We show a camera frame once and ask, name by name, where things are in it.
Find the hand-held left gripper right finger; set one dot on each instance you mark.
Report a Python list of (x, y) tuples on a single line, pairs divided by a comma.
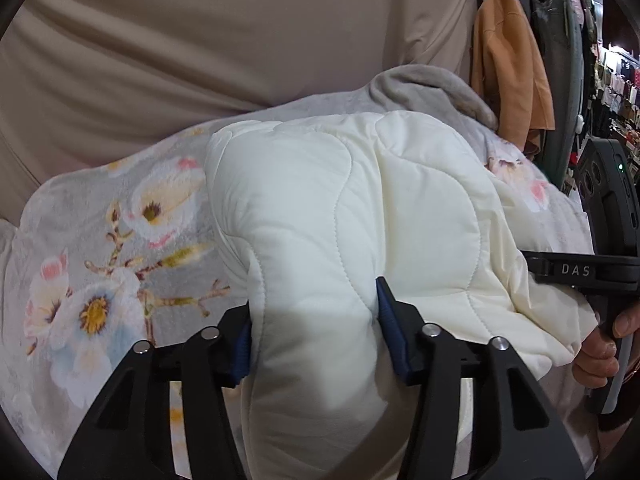
[(392, 330)]

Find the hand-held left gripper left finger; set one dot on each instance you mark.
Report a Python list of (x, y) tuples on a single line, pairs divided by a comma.
[(243, 355)]

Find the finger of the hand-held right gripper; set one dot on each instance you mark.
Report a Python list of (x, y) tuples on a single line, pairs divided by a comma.
[(565, 271)]

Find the white quilted jacket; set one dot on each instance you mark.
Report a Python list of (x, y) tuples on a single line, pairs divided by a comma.
[(350, 240)]

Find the dark grey hanging clothes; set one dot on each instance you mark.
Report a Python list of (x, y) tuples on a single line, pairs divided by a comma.
[(555, 20)]

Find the person's right hand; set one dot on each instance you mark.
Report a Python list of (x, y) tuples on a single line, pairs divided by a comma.
[(595, 360)]

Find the shop display shelf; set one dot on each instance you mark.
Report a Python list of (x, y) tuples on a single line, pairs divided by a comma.
[(617, 90)]

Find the grey floral plush blanket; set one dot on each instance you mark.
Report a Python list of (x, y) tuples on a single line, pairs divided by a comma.
[(100, 260)]

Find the orange hanging garment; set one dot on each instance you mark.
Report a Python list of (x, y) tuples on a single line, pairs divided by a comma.
[(510, 65)]

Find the beige cloth backdrop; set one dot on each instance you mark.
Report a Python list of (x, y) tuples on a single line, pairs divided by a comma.
[(225, 35)]

